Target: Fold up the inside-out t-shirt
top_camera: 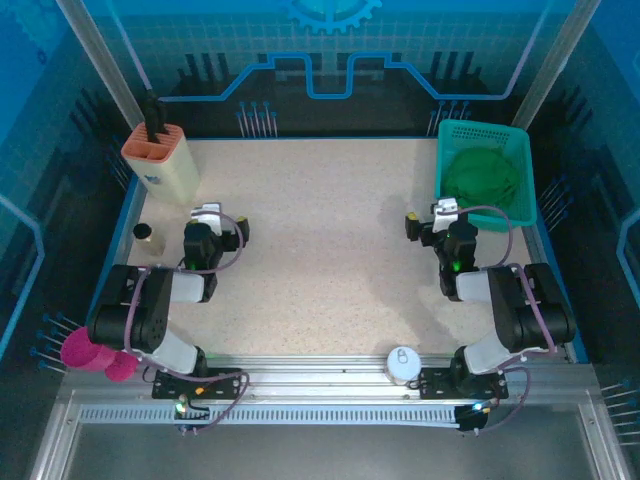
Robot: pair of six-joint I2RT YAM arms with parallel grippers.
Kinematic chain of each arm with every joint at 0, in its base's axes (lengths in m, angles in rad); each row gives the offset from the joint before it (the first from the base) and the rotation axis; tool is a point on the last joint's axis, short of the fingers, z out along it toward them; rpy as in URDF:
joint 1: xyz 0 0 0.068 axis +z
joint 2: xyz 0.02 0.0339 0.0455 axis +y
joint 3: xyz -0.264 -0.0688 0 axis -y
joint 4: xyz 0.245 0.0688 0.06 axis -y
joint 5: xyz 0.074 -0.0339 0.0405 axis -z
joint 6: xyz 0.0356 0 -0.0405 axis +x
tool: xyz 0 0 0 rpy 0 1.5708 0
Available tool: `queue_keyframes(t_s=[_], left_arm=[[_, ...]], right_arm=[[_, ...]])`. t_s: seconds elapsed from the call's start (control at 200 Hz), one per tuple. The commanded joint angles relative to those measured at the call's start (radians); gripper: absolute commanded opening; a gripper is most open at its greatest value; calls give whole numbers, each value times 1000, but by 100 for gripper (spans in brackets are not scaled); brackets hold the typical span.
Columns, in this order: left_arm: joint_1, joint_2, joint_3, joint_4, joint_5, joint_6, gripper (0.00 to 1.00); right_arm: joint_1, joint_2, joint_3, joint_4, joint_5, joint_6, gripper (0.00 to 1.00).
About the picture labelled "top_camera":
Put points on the green t-shirt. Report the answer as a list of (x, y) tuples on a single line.
[(480, 175)]

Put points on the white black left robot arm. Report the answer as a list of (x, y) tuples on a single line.
[(150, 310)]

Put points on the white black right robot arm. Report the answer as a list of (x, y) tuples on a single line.
[(525, 315)]

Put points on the small bottle black cap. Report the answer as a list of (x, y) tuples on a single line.
[(150, 242)]

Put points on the cream knife block orange top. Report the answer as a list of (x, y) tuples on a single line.
[(167, 170)]

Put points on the teal plastic basket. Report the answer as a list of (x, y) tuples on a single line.
[(485, 132)]

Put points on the white pull-tab can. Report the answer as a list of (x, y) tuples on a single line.
[(403, 364)]

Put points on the small magenta cup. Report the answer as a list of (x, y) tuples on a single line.
[(120, 370)]

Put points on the large magenta cup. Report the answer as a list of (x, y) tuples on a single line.
[(77, 350)]

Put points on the black connector board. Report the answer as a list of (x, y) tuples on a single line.
[(470, 417), (192, 415)]

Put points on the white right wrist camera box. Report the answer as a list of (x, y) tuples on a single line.
[(445, 210)]

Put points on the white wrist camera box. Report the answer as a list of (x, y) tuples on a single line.
[(445, 210), (212, 209)]

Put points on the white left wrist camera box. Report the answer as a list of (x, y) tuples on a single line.
[(212, 209)]

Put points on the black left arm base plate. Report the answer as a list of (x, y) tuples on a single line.
[(220, 382)]

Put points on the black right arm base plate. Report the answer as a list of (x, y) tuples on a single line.
[(435, 385)]

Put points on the aluminium rail frame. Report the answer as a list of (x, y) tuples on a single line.
[(320, 370)]

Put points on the aluminium frame post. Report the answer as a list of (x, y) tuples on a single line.
[(555, 60), (100, 60)]

